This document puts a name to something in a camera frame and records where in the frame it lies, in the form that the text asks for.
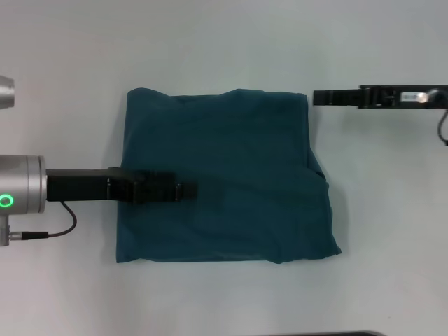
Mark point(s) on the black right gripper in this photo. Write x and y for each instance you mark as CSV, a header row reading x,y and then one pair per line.
x,y
402,96

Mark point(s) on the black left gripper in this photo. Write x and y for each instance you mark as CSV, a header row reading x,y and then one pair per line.
x,y
87,185

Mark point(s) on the teal T-shirt with beige print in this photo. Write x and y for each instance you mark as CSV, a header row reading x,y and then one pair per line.
x,y
217,175

